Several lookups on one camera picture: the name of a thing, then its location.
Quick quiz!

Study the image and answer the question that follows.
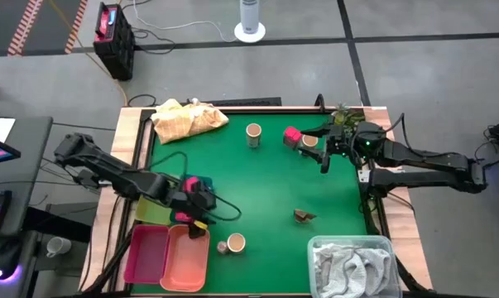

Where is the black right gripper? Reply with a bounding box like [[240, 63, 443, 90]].
[[300, 123, 360, 175]]

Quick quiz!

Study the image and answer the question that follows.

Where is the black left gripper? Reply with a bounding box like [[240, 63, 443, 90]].
[[163, 176, 218, 241]]

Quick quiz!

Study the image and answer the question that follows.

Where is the tan-lidded spice jar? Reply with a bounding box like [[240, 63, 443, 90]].
[[300, 134, 319, 158], [226, 232, 247, 254], [245, 123, 262, 149]]

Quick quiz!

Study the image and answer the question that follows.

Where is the brown spice pouch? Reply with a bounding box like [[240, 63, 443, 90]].
[[293, 209, 317, 224]]

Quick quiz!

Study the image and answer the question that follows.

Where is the potted succulent plant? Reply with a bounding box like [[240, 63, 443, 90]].
[[330, 103, 366, 132]]

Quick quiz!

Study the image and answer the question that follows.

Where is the green plastic tray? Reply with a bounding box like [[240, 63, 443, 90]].
[[134, 196, 174, 227]]

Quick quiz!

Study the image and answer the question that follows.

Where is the orange plastic tray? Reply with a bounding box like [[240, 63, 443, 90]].
[[160, 224, 211, 293]]

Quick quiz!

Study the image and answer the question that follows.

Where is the green table mat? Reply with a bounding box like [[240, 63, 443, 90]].
[[131, 112, 368, 296]]

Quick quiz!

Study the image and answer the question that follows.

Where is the magenta plastic tray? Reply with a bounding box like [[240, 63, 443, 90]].
[[123, 224, 170, 286]]

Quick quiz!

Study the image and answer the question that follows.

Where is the yellow checked cloth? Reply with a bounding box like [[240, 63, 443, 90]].
[[150, 98, 230, 145]]

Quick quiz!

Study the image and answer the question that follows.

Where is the clear plastic bin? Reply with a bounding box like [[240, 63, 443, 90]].
[[307, 234, 401, 298]]

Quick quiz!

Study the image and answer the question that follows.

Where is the grey cloth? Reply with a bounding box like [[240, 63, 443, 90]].
[[314, 243, 393, 298]]

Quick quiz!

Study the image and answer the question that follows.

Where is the white tower fan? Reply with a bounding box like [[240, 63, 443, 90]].
[[233, 0, 267, 44]]

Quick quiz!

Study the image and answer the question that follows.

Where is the white mug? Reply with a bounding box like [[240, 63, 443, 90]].
[[46, 236, 73, 258]]

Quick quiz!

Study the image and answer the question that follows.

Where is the black crate red top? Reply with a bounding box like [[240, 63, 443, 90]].
[[93, 2, 136, 82]]

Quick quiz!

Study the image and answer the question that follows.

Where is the grey desk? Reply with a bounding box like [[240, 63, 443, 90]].
[[0, 116, 55, 298]]

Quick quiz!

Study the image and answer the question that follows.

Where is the black computer mouse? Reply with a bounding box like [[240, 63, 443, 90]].
[[0, 238, 23, 283]]

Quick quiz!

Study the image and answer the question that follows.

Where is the black table frame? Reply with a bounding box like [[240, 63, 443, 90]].
[[79, 105, 434, 298]]

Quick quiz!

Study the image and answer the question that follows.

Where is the white cable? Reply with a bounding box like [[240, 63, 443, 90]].
[[131, 0, 238, 43]]

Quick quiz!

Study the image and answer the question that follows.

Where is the yellow cable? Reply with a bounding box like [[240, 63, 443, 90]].
[[48, 0, 129, 105]]

